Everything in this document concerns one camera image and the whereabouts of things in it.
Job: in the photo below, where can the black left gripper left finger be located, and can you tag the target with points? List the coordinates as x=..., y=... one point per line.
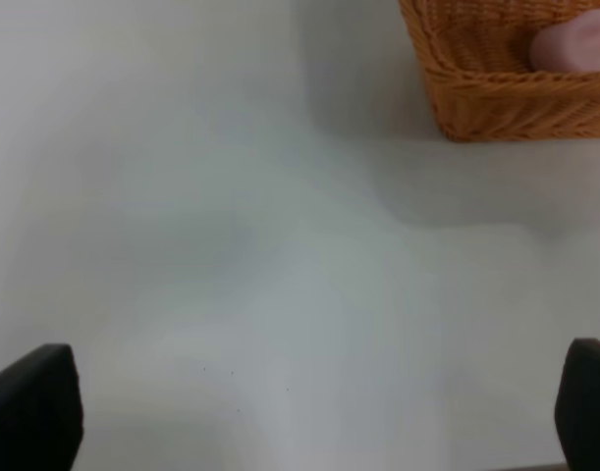
x=41, y=413

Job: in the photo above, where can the pink peach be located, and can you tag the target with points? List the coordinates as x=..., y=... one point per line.
x=569, y=47

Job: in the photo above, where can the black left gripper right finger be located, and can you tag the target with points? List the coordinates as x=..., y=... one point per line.
x=577, y=407

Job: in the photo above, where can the orange woven plastic basket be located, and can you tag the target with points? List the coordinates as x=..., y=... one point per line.
x=481, y=87

